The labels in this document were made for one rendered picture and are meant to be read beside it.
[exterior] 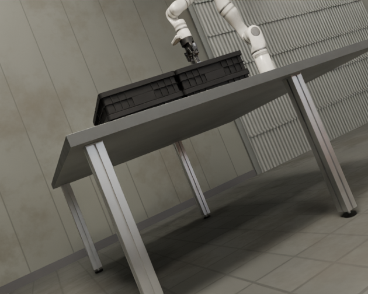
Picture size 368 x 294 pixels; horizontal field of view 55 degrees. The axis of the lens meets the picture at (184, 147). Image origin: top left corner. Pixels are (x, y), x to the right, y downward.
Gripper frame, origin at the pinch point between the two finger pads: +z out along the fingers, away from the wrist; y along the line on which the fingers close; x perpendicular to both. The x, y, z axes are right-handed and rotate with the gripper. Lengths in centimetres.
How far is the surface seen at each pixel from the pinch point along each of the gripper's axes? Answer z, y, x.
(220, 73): 12.9, -13.3, -3.7
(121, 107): 13, -11, 51
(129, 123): 29, -60, 63
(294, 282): 97, -70, 35
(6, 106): -68, 191, 107
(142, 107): 16.4, -12.7, 42.0
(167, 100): 16.9, -13.0, 29.2
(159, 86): 8.9, -11.9, 29.5
